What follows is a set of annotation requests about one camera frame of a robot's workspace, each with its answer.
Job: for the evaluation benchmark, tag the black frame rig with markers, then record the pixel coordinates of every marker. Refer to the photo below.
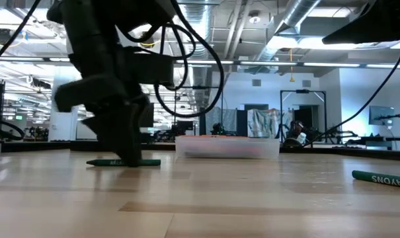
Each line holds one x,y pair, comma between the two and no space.
203,87
302,91

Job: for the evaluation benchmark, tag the green crayon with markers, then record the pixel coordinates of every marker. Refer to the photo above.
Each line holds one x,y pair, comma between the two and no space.
381,178
104,162

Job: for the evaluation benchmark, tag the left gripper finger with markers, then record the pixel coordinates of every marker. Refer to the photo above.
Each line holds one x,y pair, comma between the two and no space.
133,132
110,132

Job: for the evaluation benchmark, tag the silver ventilation duct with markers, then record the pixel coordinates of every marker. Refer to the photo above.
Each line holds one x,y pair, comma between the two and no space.
204,16
295,13

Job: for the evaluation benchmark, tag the round ceiling sensor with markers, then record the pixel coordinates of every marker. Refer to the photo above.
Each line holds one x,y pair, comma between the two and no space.
254,18

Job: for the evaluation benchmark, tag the clear box with orange lid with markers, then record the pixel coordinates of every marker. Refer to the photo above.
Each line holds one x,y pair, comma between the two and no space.
226,147

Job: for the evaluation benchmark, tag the green exit sign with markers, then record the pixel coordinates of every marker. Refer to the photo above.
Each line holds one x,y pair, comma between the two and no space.
19,117

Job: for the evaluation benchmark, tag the black monitor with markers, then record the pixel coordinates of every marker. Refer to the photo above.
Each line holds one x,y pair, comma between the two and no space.
148,115

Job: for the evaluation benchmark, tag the pale tarp cover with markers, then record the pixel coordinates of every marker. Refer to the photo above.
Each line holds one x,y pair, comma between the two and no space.
269,122
227,119

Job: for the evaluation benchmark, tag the white column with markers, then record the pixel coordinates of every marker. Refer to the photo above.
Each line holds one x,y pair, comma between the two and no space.
62,127

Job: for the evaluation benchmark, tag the white cup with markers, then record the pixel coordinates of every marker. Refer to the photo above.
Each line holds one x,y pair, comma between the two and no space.
301,137

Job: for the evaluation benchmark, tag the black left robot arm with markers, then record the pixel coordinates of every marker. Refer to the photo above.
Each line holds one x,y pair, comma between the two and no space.
87,33

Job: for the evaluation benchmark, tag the ceiling light strip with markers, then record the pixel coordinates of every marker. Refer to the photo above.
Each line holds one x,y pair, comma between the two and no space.
332,64
229,61

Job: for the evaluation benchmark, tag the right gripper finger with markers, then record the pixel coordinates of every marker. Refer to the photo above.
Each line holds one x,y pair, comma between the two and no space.
361,31

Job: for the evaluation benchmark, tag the wall monitor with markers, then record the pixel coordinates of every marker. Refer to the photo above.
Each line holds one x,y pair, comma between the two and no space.
381,115

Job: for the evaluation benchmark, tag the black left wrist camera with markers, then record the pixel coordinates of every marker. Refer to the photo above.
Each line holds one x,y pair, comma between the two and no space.
153,71

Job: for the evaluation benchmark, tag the person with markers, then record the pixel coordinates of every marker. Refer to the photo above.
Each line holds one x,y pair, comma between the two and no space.
297,127

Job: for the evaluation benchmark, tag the round black ceiling device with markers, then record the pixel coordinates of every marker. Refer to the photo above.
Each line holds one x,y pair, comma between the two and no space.
3,36

